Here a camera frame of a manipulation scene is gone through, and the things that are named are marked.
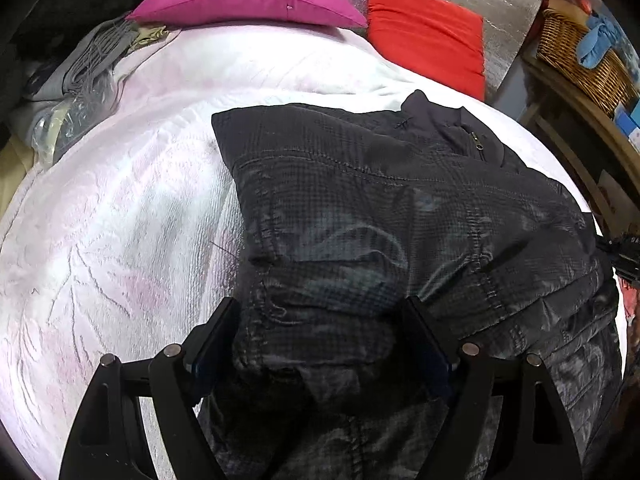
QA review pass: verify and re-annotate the red pillow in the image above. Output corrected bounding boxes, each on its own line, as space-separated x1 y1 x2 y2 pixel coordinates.
366 0 486 102

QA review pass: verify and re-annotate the dark quilted zip jacket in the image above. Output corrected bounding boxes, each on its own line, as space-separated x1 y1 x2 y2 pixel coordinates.
200 89 626 480

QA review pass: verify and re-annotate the silver foil insulation board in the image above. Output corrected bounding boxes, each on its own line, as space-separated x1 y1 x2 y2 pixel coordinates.
295 0 546 96

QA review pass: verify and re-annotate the blue cloth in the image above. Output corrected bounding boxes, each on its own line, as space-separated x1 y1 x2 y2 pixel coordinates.
577 12 626 68

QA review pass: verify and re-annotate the beige printed cloth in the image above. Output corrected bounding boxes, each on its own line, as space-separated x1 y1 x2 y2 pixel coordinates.
132 25 168 48

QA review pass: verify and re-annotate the light blue cardboard box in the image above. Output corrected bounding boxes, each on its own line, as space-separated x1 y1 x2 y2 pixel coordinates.
614 102 640 146

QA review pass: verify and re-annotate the wicker basket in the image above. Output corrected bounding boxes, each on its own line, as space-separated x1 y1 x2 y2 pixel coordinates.
537 7 633 116

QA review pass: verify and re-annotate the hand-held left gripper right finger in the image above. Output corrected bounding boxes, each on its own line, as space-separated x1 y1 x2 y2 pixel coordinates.
400 295 583 480

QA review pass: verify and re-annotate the white embossed bedspread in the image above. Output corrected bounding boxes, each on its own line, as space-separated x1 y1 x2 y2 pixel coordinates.
0 25 626 480

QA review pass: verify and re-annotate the wooden side table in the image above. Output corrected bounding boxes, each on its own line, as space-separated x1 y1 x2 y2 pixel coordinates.
517 52 640 221

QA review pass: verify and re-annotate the black puffer coat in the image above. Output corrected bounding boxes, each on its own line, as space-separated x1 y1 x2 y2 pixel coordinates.
0 0 146 86

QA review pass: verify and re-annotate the grey garment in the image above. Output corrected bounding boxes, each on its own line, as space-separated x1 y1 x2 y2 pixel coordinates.
22 22 141 106

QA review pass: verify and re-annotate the red bag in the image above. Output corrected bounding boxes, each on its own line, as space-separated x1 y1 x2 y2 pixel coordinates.
617 277 640 331

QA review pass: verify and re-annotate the clear plastic bag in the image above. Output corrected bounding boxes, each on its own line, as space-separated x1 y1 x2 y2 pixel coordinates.
30 77 123 166

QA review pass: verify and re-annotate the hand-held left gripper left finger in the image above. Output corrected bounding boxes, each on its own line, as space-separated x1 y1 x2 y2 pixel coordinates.
59 296 242 480

